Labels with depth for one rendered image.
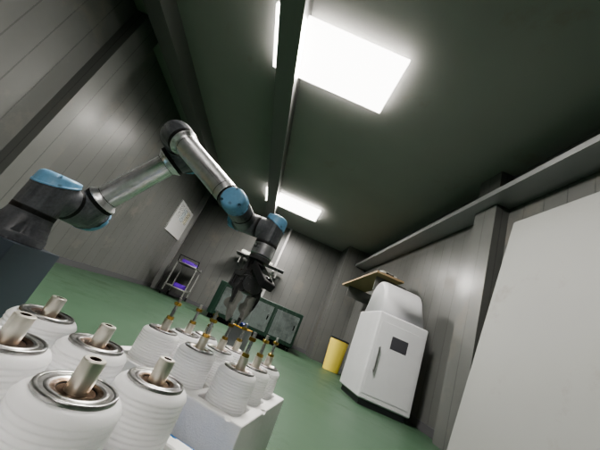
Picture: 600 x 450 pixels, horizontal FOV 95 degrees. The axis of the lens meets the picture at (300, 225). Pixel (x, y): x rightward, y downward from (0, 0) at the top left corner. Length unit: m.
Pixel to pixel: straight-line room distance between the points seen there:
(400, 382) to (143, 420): 3.06
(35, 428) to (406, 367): 3.20
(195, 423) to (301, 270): 6.69
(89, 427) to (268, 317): 5.13
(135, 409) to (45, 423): 0.12
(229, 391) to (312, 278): 6.67
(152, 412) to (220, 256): 6.96
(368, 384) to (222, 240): 5.30
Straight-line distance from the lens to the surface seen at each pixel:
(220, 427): 0.69
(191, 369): 0.75
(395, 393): 3.35
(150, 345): 0.81
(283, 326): 5.44
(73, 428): 0.34
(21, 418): 0.34
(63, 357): 0.50
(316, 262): 7.39
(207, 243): 7.47
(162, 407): 0.43
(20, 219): 1.11
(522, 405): 2.23
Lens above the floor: 0.38
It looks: 20 degrees up
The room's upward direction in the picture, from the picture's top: 24 degrees clockwise
